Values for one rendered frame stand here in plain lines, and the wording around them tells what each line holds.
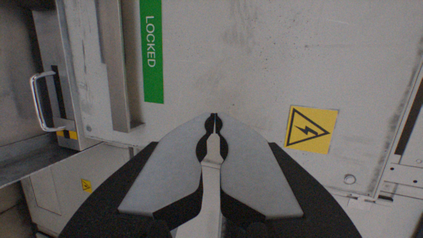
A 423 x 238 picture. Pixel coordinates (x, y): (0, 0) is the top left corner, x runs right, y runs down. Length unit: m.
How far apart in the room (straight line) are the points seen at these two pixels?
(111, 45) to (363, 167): 0.34
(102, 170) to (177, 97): 0.65
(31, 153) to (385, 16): 0.55
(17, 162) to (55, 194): 0.78
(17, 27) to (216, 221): 0.68
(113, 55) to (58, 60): 0.15
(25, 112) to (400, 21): 0.54
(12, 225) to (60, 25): 1.34
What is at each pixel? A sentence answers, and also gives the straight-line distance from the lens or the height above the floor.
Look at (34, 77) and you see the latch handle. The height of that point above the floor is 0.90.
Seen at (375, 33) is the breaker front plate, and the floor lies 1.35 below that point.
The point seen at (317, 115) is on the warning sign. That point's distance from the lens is 0.25.
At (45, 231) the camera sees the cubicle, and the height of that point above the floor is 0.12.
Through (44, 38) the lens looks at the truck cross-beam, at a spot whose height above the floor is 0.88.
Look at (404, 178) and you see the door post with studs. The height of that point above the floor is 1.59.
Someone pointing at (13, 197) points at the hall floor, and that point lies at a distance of 1.53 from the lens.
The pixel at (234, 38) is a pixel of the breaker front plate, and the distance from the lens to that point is 0.24.
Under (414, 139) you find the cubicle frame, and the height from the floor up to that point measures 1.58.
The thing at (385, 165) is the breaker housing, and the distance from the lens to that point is 0.29.
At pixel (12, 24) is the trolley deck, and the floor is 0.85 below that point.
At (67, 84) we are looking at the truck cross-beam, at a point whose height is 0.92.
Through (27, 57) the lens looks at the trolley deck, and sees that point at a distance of 0.46.
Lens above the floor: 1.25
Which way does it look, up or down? 16 degrees down
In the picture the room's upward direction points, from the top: 98 degrees clockwise
